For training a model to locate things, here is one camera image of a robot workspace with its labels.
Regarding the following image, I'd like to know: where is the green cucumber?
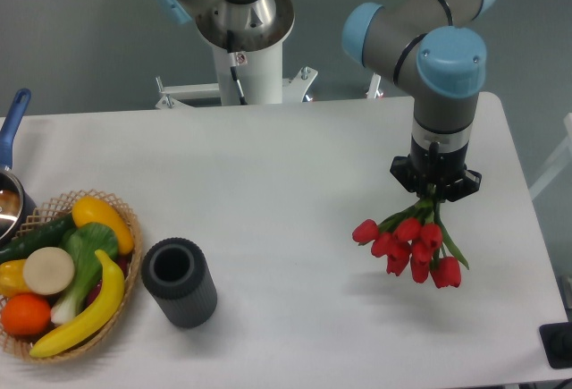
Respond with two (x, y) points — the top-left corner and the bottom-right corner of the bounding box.
(1, 214), (75, 264)

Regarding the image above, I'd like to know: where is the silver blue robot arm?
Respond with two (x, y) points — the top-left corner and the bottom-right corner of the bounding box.
(156, 0), (495, 202)

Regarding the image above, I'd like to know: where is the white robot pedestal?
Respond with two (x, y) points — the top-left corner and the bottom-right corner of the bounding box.
(154, 0), (383, 110)

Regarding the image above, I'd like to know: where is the yellow banana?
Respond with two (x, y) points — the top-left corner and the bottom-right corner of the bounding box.
(29, 249), (125, 359)

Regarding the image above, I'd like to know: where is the black device at edge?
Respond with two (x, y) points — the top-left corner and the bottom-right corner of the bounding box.
(539, 322), (572, 369)

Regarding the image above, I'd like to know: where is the white frame at right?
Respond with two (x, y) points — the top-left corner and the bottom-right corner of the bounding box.
(528, 113), (571, 200)

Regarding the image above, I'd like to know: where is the woven wicker basket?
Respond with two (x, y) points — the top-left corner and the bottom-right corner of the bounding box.
(1, 190), (142, 363)

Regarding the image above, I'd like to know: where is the green bok choy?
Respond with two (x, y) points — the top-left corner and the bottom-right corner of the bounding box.
(51, 223), (119, 326)

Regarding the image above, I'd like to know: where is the blue handled saucepan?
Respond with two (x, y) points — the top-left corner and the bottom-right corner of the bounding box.
(1, 88), (36, 247)

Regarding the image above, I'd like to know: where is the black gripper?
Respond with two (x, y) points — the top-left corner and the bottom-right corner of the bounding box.
(390, 139), (482, 202)

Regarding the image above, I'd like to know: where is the dark grey ribbed vase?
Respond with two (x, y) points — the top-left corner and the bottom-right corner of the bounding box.
(141, 237), (218, 328)

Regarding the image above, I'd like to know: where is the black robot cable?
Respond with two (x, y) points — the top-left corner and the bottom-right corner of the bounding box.
(225, 30), (248, 106)

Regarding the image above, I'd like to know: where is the orange fruit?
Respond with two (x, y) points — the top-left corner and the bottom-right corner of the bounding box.
(1, 293), (51, 336)

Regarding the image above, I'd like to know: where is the red tulip bouquet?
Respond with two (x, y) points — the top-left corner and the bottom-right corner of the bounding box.
(351, 188), (469, 289)

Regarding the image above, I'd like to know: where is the yellow bell pepper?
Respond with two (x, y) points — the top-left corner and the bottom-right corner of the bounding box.
(0, 259), (31, 298)

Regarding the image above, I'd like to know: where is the beige round mushroom cap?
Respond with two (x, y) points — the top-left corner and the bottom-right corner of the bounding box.
(22, 247), (75, 296)

